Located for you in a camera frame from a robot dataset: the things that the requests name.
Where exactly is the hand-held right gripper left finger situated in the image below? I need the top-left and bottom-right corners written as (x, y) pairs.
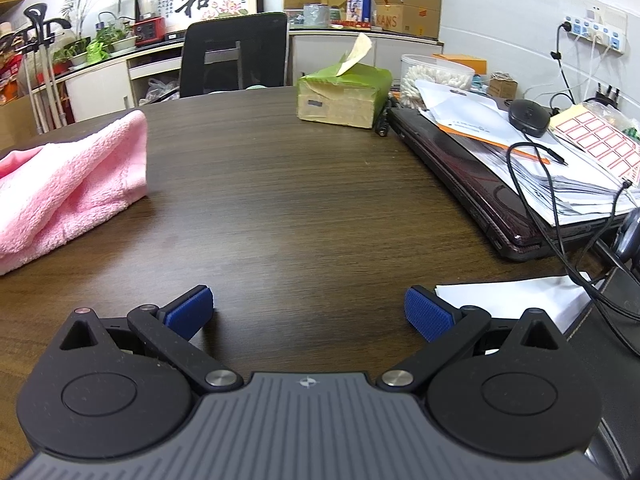
top-left (60, 285), bottom-right (244, 394)

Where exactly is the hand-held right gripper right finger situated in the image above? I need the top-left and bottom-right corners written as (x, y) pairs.
top-left (376, 285), bottom-right (561, 394)

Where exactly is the pink towel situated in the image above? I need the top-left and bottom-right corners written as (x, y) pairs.
top-left (0, 109), bottom-right (150, 277)

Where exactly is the white paper sheet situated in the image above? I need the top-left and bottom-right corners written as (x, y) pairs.
top-left (434, 273), bottom-right (607, 336)

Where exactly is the dark laptop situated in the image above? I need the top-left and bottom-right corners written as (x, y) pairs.
top-left (389, 107), bottom-right (628, 262)

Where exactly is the stack of white papers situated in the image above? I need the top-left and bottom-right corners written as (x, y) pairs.
top-left (416, 79), bottom-right (640, 228)

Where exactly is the black computer mouse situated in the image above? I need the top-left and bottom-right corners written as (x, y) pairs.
top-left (508, 99), bottom-right (552, 139)

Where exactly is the clear cotton swab container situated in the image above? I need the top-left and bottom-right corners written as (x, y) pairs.
top-left (399, 54), bottom-right (476, 110)

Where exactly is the green tissue pack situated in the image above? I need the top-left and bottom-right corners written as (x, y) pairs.
top-left (296, 33), bottom-right (394, 130)

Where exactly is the small brown box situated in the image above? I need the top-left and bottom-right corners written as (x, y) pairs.
top-left (487, 73), bottom-right (519, 100)

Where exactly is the red bordered label sheet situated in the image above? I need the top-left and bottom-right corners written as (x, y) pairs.
top-left (549, 111), bottom-right (640, 181)

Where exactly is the white low cabinet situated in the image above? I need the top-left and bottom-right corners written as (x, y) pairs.
top-left (59, 29), bottom-right (445, 124)

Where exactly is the black office chair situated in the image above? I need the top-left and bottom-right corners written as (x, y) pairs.
top-left (178, 11), bottom-right (290, 99)

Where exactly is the black coat rack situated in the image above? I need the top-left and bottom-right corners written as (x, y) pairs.
top-left (9, 3), bottom-right (72, 136)

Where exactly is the red blender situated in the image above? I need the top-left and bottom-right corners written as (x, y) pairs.
top-left (132, 0), bottom-right (167, 45)

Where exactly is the brown cardboard box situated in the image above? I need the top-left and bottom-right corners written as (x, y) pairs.
top-left (369, 0), bottom-right (443, 40)

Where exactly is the potted green plant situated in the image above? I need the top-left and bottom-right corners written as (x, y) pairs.
top-left (52, 0), bottom-right (142, 71)

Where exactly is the white power strip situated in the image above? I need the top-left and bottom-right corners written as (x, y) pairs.
top-left (564, 6), bottom-right (628, 55)

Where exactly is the black cable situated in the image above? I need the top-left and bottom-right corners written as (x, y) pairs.
top-left (506, 141), bottom-right (640, 321)

